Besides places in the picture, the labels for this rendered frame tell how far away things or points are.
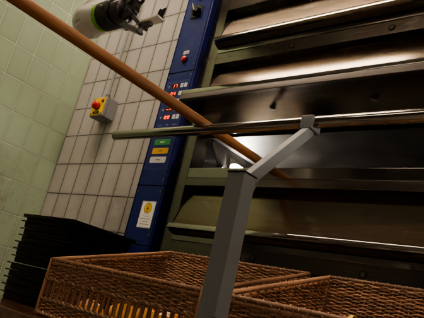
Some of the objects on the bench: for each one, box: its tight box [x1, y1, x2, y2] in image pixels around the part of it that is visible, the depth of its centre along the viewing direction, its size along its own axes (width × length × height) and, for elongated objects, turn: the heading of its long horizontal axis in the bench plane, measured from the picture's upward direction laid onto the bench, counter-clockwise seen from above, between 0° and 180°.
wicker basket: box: [34, 250, 311, 318], centre depth 134 cm, size 49×56×28 cm
